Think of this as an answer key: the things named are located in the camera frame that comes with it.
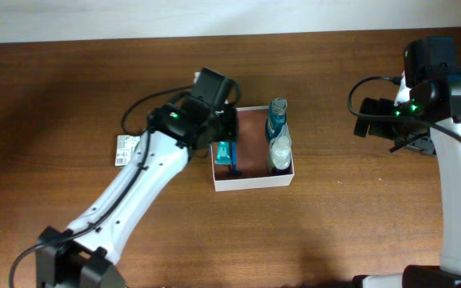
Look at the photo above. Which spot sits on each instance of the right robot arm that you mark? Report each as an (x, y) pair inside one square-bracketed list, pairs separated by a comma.
[(425, 117)]

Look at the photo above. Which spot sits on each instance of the green white soap box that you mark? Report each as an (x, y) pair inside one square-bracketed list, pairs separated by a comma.
[(126, 145)]

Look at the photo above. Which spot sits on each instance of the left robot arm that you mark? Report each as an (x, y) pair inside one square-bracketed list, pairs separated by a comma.
[(86, 253)]

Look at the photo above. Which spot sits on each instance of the blue disposable razor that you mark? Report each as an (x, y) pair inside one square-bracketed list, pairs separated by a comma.
[(233, 157)]

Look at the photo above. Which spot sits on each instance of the white cardboard box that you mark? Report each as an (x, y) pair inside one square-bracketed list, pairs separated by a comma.
[(252, 150)]

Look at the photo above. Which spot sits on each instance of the Colgate toothpaste tube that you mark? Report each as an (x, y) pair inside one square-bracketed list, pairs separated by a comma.
[(223, 154)]

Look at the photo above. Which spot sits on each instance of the clear pump soap bottle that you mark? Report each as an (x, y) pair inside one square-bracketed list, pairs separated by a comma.
[(279, 155)]

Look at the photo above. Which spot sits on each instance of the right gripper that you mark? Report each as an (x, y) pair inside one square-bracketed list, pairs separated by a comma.
[(422, 142)]

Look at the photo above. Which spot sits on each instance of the blue mouthwash bottle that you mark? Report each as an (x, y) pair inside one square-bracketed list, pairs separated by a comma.
[(277, 118)]

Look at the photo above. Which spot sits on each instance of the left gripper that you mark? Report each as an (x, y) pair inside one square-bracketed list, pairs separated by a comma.
[(232, 130)]

